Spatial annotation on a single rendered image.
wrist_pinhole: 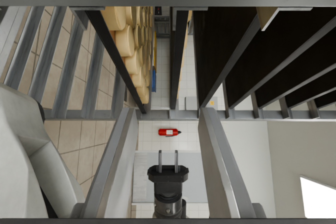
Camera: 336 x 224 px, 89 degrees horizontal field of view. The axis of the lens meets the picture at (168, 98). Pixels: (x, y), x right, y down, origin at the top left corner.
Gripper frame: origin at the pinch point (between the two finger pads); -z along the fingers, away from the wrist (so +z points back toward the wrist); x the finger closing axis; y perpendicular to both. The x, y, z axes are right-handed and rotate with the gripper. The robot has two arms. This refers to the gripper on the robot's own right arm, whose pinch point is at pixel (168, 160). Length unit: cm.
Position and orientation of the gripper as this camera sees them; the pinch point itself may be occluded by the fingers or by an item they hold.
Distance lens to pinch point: 55.3
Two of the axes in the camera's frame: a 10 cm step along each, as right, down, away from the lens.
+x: 10.0, 0.0, 0.0
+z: 0.0, 9.9, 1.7
